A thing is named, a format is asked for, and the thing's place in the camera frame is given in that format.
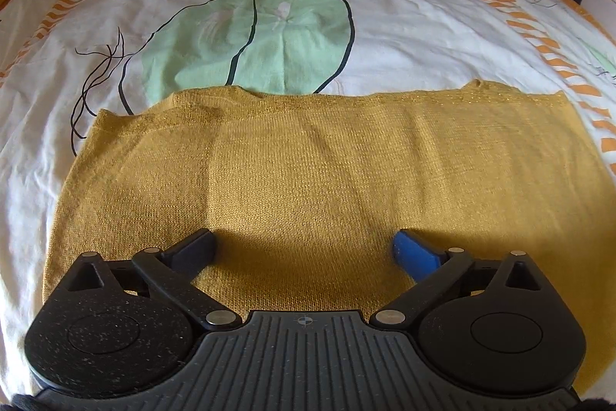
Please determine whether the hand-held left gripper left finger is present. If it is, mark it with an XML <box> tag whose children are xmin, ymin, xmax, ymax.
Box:
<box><xmin>65</xmin><ymin>227</ymin><xmax>242</xmax><ymax>331</ymax></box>

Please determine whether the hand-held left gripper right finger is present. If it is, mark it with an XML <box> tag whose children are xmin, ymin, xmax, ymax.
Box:
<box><xmin>369</xmin><ymin>230</ymin><xmax>550</xmax><ymax>328</ymax></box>

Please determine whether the white leaf-print duvet cover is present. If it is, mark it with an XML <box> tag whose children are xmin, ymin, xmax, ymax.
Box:
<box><xmin>0</xmin><ymin>0</ymin><xmax>616</xmax><ymax>398</ymax></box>

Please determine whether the mustard yellow knit sweater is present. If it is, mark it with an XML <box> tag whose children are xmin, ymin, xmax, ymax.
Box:
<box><xmin>42</xmin><ymin>79</ymin><xmax>616</xmax><ymax>395</ymax></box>

